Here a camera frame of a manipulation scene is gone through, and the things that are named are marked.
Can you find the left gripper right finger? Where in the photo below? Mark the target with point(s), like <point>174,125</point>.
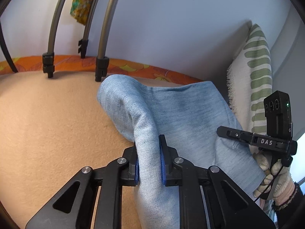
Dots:
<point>208,198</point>

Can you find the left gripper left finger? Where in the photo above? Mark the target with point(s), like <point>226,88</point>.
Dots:
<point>92,198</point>

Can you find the light blue denim pants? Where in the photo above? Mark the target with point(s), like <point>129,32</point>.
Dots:
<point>188,117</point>

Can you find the right hand in white glove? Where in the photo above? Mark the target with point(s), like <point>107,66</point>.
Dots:
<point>284,187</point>

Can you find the white green patterned pillow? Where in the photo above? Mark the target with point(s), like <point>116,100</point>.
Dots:
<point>249,81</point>

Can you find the orange floral bedsheet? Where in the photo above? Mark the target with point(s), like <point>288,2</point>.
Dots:
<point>116,66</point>

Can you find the grey metal tripod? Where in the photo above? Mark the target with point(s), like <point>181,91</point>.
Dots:
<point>102,62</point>

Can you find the black camera box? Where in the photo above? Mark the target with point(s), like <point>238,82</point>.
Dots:
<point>278,115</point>

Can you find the black camera tripod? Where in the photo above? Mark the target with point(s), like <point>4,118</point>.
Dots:
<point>6,52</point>

